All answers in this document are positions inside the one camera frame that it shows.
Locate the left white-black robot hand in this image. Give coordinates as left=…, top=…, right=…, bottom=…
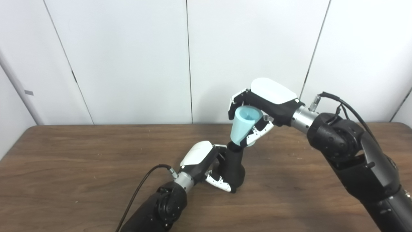
left=179, top=141, right=232, bottom=193

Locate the right white-black robot hand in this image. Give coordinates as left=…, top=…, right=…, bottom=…
left=228, top=78, right=304, bottom=148

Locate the black nozzle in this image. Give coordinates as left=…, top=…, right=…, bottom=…
left=214, top=142, right=246, bottom=194

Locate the light-blue hose piece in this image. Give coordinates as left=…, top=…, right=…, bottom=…
left=230, top=106, right=263, bottom=147

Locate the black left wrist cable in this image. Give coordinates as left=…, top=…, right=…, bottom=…
left=115, top=164, right=179, bottom=232

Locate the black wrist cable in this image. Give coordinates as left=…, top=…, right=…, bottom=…
left=311, top=92, right=383, bottom=152
left=115, top=164, right=179, bottom=232

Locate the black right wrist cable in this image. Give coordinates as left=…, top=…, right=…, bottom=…
left=311, top=92, right=383, bottom=152

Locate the white wall corner post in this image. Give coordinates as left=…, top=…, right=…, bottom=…
left=0, top=48, right=44, bottom=126

